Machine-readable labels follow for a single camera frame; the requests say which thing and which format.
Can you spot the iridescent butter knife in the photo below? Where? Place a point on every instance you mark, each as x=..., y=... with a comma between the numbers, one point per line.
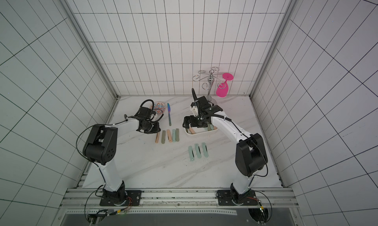
x=169, y=112

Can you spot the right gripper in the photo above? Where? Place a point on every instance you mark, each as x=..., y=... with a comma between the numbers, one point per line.
x=199, y=100

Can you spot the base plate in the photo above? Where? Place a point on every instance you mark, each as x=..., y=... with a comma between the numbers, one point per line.
x=232, y=198
x=122, y=198

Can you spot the olive folding fruit knife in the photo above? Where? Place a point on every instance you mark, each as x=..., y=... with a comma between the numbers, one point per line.
x=177, y=135

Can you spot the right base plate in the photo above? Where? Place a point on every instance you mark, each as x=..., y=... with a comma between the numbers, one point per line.
x=232, y=198

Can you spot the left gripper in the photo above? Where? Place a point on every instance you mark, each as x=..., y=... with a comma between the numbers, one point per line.
x=155, y=130

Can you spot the white plastic storage box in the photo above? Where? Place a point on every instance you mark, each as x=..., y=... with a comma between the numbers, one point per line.
x=200, y=131

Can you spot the chrome glass holder stand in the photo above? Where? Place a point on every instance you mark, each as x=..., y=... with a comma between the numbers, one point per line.
x=209, y=77

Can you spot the pink wine glass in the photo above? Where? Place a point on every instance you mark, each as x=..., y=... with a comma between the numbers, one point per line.
x=223, y=87

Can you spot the pink folding fruit knife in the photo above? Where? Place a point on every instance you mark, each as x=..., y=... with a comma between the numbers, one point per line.
x=169, y=135

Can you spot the mint folding fruit knife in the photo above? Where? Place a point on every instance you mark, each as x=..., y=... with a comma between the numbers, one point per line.
x=205, y=151

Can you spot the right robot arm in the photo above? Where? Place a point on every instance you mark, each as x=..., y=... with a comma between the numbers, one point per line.
x=250, y=152

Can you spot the left base plate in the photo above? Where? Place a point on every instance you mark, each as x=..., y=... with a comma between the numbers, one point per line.
x=122, y=198

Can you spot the aluminium mounting rail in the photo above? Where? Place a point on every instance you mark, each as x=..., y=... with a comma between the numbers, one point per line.
x=190, y=198

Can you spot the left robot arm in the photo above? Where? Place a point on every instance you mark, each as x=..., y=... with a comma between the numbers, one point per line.
x=100, y=147

